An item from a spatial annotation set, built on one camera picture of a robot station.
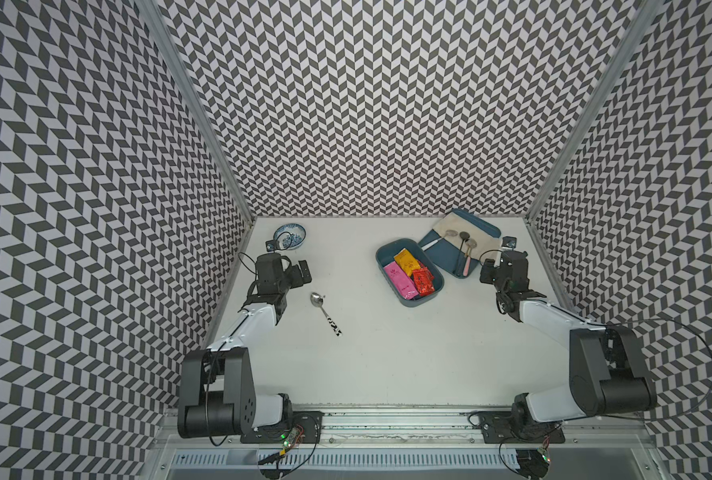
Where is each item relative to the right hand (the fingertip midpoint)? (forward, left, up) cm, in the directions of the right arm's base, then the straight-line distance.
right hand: (490, 264), depth 92 cm
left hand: (-2, +62, +2) cm, 62 cm away
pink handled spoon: (+15, +1, -8) cm, 17 cm away
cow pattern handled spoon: (-7, +55, -9) cm, 56 cm away
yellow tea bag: (+6, +25, -7) cm, 27 cm away
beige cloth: (+18, -7, -11) cm, 22 cm away
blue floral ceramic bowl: (+20, +68, -8) cm, 71 cm away
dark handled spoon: (+21, +2, -10) cm, 23 cm away
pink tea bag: (-2, +27, -7) cm, 28 cm away
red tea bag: (-1, +20, -6) cm, 21 cm away
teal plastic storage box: (+8, +32, -5) cm, 34 cm away
